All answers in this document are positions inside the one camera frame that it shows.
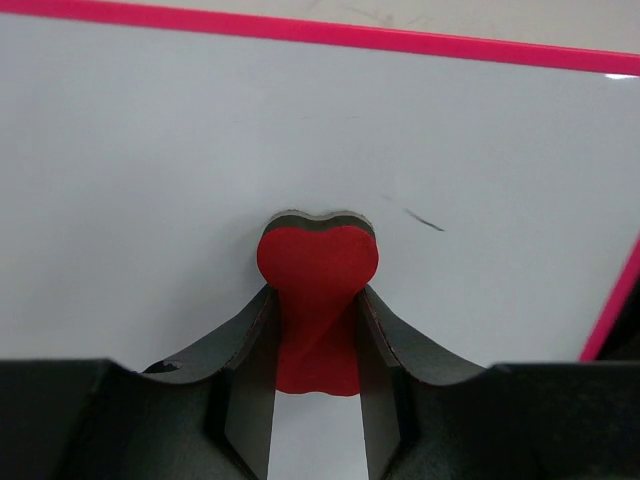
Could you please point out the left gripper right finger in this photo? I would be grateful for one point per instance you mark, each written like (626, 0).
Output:
(425, 410)

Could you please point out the red whiteboard eraser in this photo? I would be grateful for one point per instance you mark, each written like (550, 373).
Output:
(318, 264)

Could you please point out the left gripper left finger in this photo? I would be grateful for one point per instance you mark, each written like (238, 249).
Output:
(240, 360)

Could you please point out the pink framed whiteboard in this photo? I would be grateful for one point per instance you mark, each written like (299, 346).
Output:
(144, 150)

